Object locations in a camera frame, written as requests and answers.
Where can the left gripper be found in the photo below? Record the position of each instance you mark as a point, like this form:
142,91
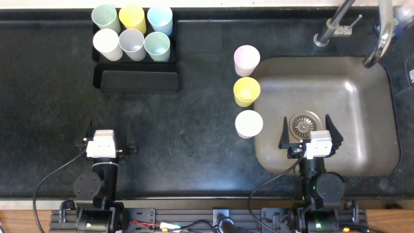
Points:
129,151

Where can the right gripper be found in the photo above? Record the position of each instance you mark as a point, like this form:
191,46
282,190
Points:
296,151

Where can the white cup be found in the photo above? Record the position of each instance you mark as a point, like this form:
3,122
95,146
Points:
248,123
106,42

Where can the yellow cup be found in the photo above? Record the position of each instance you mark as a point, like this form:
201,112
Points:
246,90
132,17

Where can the pink cup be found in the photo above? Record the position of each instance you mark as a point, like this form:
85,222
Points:
246,58

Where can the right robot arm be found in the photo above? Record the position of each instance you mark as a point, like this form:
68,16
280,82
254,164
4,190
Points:
330,189

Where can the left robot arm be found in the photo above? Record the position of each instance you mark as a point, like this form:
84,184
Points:
85,186

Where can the steel sink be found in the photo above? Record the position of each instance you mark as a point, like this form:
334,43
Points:
355,113

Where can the black tray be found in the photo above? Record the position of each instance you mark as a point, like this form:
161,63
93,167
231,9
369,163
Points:
139,81

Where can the grey cup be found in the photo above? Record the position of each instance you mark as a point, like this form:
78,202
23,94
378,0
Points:
132,42

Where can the green cup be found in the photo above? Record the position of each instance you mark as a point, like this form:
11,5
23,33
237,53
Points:
157,45
105,16

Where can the steel tap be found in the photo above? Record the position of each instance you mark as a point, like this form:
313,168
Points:
385,35

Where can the blue cup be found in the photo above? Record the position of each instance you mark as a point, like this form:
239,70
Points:
160,18

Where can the blue soap bottle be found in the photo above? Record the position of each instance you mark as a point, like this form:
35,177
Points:
403,14

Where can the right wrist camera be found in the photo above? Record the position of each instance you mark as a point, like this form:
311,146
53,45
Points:
319,144

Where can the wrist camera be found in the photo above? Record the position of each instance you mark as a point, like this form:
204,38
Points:
319,144
101,144

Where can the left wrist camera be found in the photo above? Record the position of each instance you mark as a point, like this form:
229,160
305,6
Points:
101,144

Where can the mounting rail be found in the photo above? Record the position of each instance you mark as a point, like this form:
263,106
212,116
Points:
194,217

